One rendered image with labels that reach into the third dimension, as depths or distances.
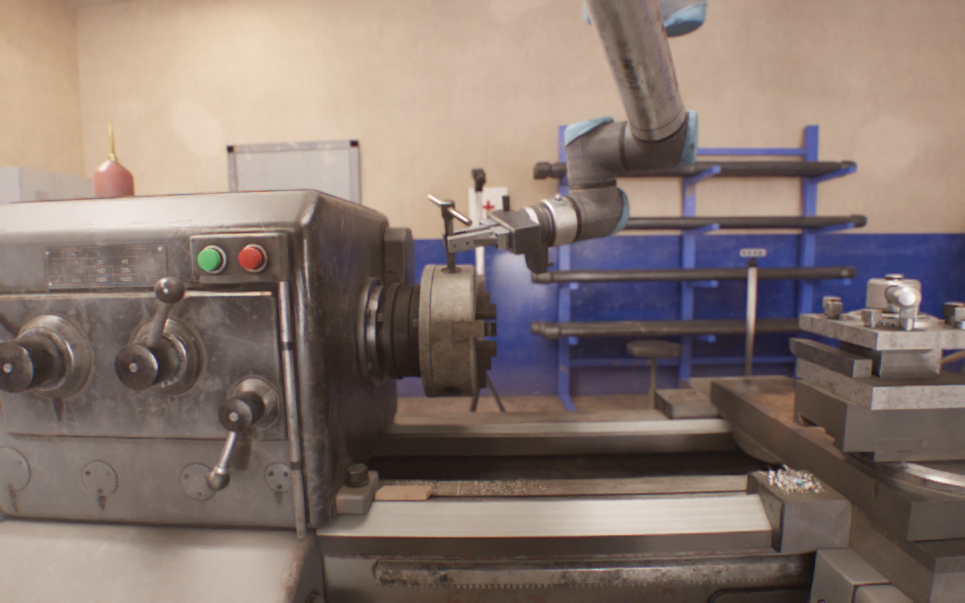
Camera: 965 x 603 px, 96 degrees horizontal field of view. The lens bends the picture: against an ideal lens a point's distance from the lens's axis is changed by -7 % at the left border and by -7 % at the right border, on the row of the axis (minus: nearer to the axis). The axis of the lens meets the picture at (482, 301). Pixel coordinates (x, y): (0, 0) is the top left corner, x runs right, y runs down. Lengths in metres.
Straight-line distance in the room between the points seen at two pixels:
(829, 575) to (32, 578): 1.12
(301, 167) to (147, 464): 3.54
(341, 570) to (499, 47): 3.87
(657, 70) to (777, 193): 3.86
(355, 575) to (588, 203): 0.74
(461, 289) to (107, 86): 4.72
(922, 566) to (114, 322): 1.10
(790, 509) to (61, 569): 1.04
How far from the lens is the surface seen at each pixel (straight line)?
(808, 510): 0.86
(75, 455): 0.93
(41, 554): 0.97
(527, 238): 0.81
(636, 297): 4.08
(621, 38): 0.70
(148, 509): 0.90
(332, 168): 4.12
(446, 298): 0.79
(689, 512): 0.83
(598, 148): 0.89
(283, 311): 0.67
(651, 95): 0.77
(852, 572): 0.87
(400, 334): 0.83
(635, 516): 0.81
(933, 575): 0.81
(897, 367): 0.82
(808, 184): 4.55
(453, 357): 0.79
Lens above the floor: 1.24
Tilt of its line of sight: 6 degrees down
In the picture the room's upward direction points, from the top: 1 degrees counter-clockwise
